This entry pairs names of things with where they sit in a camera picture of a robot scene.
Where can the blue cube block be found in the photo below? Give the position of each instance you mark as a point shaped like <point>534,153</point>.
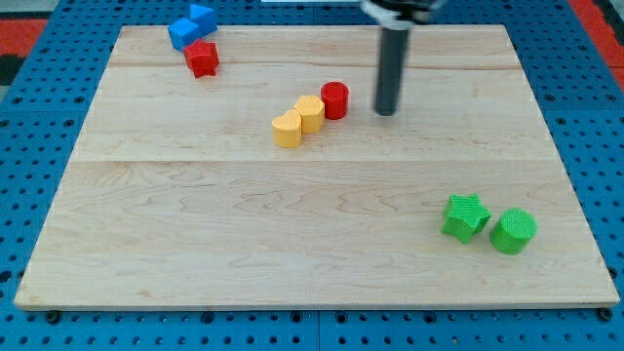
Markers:
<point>183,32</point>

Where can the green star block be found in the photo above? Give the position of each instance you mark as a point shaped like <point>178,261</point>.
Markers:
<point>464,216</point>

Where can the wooden board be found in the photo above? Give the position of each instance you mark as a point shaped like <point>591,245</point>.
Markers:
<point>175,196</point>

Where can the yellow heart block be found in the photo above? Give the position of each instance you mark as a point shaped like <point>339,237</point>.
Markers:
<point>287,129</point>

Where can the green cylinder block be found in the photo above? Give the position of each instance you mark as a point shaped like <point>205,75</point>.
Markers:
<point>513,231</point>

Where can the yellow hexagon block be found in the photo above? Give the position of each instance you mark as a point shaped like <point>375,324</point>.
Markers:
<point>312,112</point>

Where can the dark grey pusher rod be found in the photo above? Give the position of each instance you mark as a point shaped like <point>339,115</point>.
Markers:
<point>393,47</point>

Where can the red cylinder block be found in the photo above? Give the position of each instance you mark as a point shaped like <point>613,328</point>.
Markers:
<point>335,97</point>

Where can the red star block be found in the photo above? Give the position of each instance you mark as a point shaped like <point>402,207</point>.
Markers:
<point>201,58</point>

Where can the blue triangle block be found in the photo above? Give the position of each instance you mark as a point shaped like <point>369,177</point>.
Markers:
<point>204,17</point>

